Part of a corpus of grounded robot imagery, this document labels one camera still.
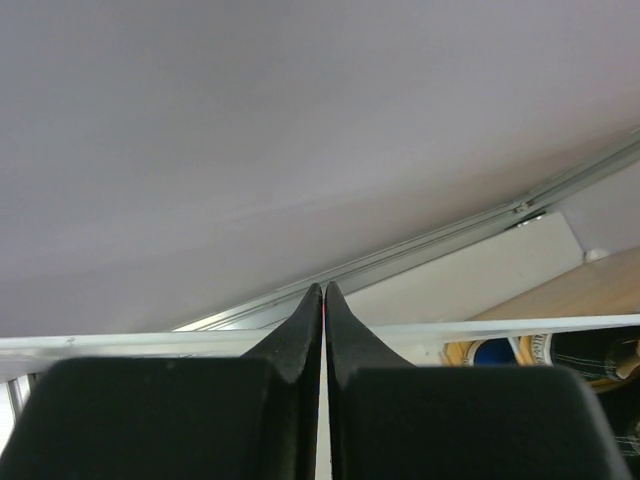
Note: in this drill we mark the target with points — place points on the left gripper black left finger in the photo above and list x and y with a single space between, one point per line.
250 417

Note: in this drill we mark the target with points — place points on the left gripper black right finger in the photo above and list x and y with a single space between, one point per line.
391 419

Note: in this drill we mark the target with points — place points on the blue canvas sneaker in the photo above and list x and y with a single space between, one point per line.
491 352

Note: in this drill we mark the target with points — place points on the black canvas sneaker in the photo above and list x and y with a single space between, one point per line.
603 357

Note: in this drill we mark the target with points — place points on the frosted white cabinet door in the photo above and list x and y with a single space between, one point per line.
418 343

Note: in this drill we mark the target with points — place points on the wooden shoe cabinet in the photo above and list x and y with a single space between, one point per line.
609 286

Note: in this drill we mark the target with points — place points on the left aluminium frame post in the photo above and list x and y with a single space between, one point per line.
380 266

